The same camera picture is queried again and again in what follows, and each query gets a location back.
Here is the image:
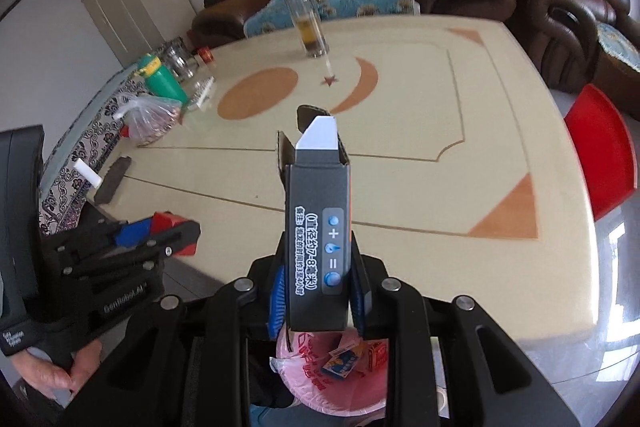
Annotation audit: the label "small blue and orange box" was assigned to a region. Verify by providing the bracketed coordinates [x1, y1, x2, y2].
[320, 342, 368, 381]

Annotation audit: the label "white plastic tube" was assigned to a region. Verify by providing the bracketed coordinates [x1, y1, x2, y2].
[72, 158, 104, 187]

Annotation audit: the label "small red box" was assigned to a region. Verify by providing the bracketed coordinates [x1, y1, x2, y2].
[150, 212, 201, 256]

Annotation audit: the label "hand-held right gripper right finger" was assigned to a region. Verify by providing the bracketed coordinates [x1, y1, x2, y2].
[349, 231, 571, 427]

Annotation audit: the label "person's left hand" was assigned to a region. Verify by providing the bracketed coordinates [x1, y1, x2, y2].
[11, 338, 104, 407]

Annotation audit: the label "red plastic stool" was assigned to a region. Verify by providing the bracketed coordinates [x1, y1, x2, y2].
[564, 83, 639, 223]

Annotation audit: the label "clear glass jar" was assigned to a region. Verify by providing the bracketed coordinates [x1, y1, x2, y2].
[165, 38, 200, 82]

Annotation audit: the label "small red and white carton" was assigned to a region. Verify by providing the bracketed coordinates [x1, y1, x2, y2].
[367, 339, 390, 371]

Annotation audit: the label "green bottle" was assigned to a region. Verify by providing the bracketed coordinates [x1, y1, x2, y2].
[135, 54, 190, 106]

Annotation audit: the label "black carton box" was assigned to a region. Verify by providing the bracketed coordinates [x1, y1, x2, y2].
[276, 104, 354, 333]

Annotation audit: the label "beige dining table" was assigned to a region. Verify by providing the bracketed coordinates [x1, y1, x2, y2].
[87, 13, 601, 349]

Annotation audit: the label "glass bottle with gold lid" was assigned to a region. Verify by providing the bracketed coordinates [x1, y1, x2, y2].
[274, 0, 331, 59]

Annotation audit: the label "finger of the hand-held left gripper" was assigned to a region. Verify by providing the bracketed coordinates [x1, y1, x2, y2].
[42, 206, 154, 259]
[61, 222, 202, 289]

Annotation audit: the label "blue patterned seat pad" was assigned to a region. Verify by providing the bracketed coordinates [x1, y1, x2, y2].
[595, 22, 640, 74]

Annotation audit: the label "pink-lined trash bin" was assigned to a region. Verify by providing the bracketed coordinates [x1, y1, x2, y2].
[270, 324, 391, 418]

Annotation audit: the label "clear bag of nuts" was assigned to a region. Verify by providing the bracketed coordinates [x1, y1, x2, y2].
[112, 96, 184, 147]

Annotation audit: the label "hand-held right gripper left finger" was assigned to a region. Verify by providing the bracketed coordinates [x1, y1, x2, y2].
[65, 251, 289, 427]

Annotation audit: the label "floral patterned cloth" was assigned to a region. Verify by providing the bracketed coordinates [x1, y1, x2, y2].
[39, 62, 151, 236]

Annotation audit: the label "clear plastic package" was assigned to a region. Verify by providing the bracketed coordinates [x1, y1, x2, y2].
[187, 77, 216, 110]

